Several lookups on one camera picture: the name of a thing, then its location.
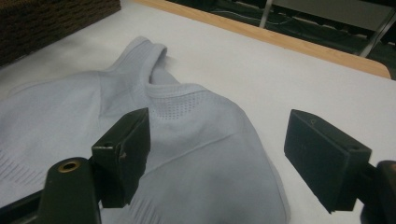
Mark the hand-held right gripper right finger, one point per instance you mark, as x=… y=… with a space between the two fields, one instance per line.
x=327 y=161

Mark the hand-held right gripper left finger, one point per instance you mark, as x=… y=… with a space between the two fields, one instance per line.
x=124 y=155

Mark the light blue tank top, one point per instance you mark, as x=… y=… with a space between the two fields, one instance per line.
x=202 y=161

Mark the brown wicker basket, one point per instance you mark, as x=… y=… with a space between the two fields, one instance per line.
x=46 y=25

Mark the white metal stand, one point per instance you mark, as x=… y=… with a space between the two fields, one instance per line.
x=336 y=12

